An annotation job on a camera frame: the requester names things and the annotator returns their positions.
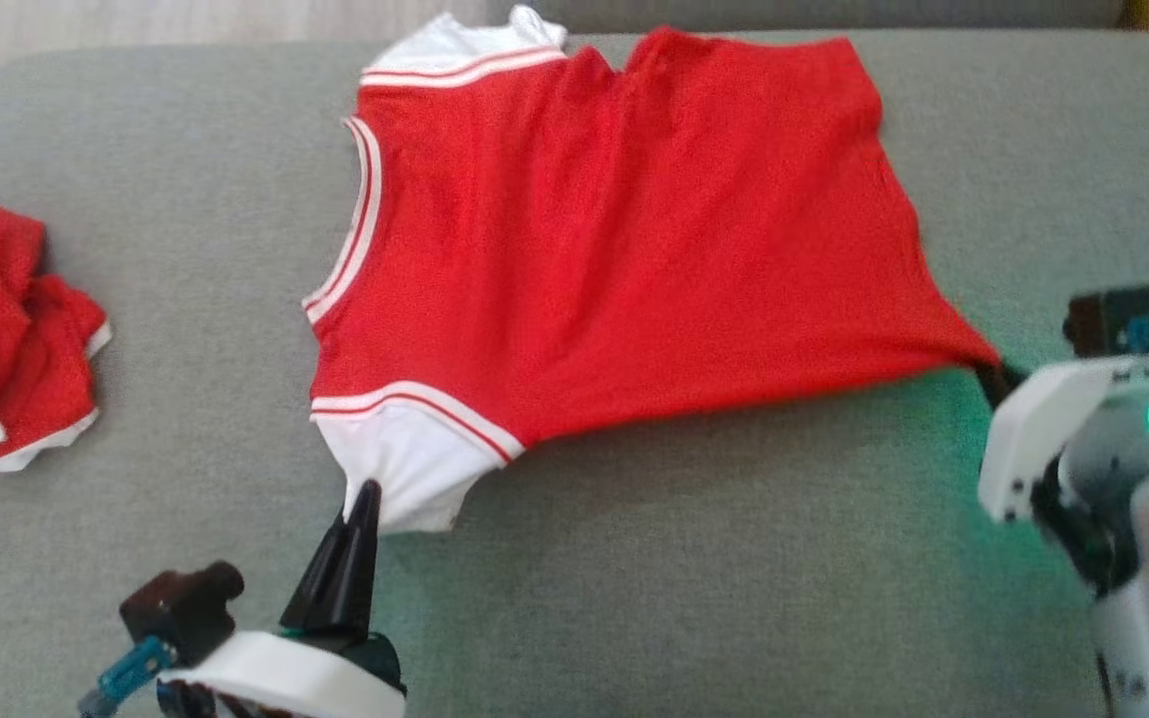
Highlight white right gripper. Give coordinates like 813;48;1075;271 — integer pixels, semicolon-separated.
973;357;1149;526

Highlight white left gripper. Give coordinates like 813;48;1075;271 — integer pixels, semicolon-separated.
156;481;408;718

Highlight red jersey shirt white sleeves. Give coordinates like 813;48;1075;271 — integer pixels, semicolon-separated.
301;5;1002;535

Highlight red shorts with white stripe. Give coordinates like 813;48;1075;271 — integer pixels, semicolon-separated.
0;186;114;474

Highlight grey sofa seat cushion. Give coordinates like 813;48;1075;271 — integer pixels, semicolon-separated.
0;28;1149;718

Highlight grey sofa back cushion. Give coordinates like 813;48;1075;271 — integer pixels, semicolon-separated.
490;0;1129;33

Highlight blue left camera connector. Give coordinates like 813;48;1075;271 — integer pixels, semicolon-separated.
79;636;179;717

